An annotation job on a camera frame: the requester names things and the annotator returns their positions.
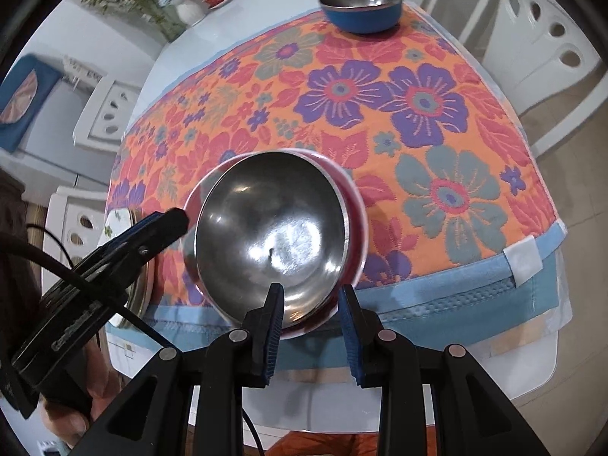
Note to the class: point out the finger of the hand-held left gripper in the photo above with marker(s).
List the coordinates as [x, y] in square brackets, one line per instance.
[156, 232]

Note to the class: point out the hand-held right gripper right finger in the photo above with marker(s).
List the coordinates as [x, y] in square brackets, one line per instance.
[349, 337]

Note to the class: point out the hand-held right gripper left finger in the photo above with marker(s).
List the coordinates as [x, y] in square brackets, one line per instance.
[273, 327]

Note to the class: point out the round white blue plate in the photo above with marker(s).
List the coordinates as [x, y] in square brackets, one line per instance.
[142, 289]

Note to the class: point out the pink bowl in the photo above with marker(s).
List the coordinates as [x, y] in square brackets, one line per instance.
[358, 228]

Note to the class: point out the person's left hand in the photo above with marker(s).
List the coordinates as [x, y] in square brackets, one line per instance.
[102, 384]

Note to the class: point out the orange cloth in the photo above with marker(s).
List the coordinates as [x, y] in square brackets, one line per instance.
[332, 445]

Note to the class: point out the white refrigerator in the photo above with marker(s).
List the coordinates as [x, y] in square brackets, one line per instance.
[47, 156]

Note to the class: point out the white storage rack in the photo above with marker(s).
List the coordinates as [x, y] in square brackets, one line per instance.
[85, 73]

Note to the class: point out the blue refrigerator cover cloth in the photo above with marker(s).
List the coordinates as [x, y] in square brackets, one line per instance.
[23, 99]

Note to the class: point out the glass vase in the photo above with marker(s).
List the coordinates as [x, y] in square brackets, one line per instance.
[171, 26]

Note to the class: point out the white ceramic vase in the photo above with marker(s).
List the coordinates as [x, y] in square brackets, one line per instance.
[188, 11]

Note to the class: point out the orange floral tablecloth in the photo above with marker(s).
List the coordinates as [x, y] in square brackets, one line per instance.
[427, 104]

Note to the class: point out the blue steel bowl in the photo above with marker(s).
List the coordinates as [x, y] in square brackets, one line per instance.
[363, 14]

